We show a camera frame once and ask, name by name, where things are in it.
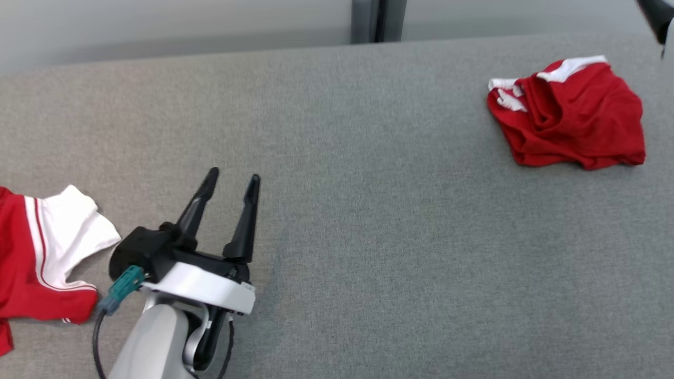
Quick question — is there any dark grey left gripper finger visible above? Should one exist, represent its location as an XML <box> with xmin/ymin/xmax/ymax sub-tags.
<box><xmin>176</xmin><ymin>167</ymin><xmax>220</xmax><ymax>252</ymax></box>
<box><xmin>223</xmin><ymin>174</ymin><xmax>261</xmax><ymax>264</ymax></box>

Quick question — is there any red jersey with white sleeves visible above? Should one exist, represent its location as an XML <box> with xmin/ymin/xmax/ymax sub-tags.
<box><xmin>0</xmin><ymin>184</ymin><xmax>122</xmax><ymax>357</ymax></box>

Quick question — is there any red basketball shorts white trim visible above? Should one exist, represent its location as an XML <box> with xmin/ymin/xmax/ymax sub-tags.
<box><xmin>487</xmin><ymin>55</ymin><xmax>647</xmax><ymax>171</ymax></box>

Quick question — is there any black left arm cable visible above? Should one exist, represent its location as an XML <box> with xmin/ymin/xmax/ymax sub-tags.
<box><xmin>92</xmin><ymin>308</ymin><xmax>109</xmax><ymax>379</ymax></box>

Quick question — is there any teal left camera connector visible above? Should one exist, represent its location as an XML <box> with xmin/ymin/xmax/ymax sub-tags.
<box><xmin>97</xmin><ymin>265</ymin><xmax>146</xmax><ymax>315</ymax></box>

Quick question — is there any grey partition post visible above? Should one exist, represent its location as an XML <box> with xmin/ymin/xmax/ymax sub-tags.
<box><xmin>350</xmin><ymin>0</ymin><xmax>408</xmax><ymax>44</ymax></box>

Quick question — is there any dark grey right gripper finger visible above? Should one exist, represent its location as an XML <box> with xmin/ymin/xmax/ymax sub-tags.
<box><xmin>636</xmin><ymin>0</ymin><xmax>674</xmax><ymax>46</ymax></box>

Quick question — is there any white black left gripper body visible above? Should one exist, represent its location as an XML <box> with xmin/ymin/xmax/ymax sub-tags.
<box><xmin>140</xmin><ymin>248</ymin><xmax>257</xmax><ymax>315</ymax></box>

